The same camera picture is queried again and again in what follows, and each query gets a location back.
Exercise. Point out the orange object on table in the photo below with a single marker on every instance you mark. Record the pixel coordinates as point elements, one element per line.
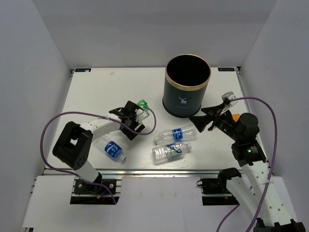
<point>236,117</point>

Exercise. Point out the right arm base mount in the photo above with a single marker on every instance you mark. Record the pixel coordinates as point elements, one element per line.
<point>213,194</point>

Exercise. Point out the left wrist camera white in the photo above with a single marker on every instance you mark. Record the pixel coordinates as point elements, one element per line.
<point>141,114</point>

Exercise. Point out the left blue table sticker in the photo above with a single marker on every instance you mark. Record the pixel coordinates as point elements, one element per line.
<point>83,70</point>

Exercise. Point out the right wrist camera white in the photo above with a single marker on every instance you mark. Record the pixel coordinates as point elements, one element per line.
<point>228,99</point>

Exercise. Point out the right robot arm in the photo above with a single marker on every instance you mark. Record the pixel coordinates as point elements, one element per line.
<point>260,199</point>

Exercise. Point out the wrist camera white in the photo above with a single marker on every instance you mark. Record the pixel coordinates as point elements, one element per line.
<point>141,114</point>
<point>228,99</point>

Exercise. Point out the clear bottle green white label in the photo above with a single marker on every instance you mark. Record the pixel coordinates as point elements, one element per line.
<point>170,152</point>

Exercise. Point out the crushed green plastic bottle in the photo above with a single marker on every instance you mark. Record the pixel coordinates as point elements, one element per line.
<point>143,105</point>

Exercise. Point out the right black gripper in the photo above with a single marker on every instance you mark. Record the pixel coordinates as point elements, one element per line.
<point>201,121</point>

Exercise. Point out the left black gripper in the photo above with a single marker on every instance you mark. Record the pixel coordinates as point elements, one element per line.
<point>140,128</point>

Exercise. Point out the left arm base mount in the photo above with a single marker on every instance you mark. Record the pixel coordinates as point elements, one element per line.
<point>84,194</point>

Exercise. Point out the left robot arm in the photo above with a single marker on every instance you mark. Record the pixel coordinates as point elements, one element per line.
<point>74,143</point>

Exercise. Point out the clear bottle blue label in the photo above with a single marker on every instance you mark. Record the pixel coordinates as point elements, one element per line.
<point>110,148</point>
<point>183,134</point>

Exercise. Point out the right blue table sticker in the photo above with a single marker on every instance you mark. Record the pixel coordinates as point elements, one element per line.
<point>226,69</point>

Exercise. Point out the dark bin with gold rim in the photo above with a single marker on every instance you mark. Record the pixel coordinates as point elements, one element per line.
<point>186,80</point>

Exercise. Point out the blue table sticker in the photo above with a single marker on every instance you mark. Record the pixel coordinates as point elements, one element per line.
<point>226,69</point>
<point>83,70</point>

